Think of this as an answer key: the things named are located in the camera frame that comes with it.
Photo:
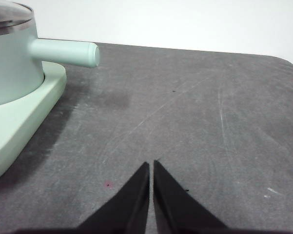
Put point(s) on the glass lid with green knob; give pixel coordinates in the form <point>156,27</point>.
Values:
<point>9,9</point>

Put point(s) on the green breakfast machine base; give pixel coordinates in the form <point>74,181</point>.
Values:
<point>19,122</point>

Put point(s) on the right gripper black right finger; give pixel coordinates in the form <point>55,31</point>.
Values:
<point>175,209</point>

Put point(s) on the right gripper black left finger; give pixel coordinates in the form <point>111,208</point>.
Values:
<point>126,209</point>

